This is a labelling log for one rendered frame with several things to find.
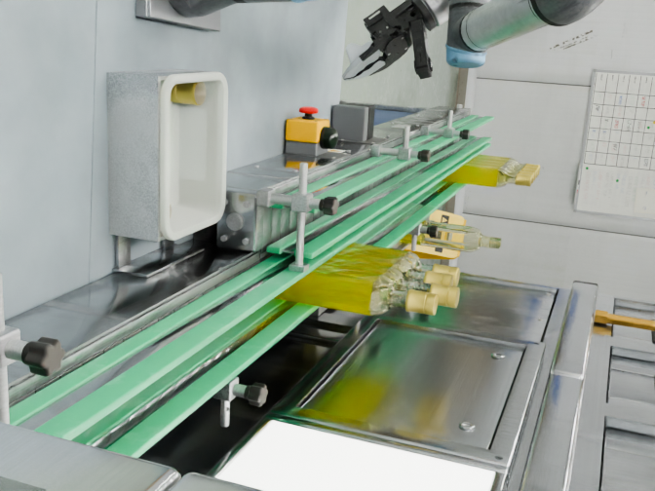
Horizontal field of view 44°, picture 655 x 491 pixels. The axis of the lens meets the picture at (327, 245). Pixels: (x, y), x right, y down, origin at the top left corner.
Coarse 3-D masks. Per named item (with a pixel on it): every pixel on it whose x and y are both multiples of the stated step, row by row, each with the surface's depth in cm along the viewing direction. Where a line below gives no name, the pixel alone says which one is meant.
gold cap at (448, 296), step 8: (432, 288) 129; (440, 288) 129; (448, 288) 128; (456, 288) 128; (440, 296) 128; (448, 296) 128; (456, 296) 128; (440, 304) 129; (448, 304) 128; (456, 304) 129
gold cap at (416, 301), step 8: (408, 296) 124; (416, 296) 124; (424, 296) 124; (432, 296) 123; (408, 304) 124; (416, 304) 124; (424, 304) 123; (432, 304) 123; (416, 312) 125; (424, 312) 124; (432, 312) 123
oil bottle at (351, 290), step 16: (320, 272) 128; (336, 272) 128; (352, 272) 129; (288, 288) 130; (304, 288) 128; (320, 288) 128; (336, 288) 127; (352, 288) 126; (368, 288) 125; (384, 288) 124; (320, 304) 128; (336, 304) 127; (352, 304) 126; (368, 304) 125; (384, 304) 125
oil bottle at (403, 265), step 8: (344, 248) 142; (336, 256) 138; (344, 256) 138; (352, 256) 138; (360, 256) 138; (368, 256) 138; (376, 256) 139; (384, 256) 139; (392, 256) 139; (384, 264) 135; (392, 264) 135; (400, 264) 135; (408, 264) 137; (408, 272) 136; (408, 280) 136
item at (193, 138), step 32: (224, 96) 118; (160, 128) 105; (192, 128) 120; (224, 128) 119; (160, 160) 106; (192, 160) 122; (224, 160) 121; (160, 192) 108; (192, 192) 123; (224, 192) 122; (160, 224) 109; (192, 224) 115
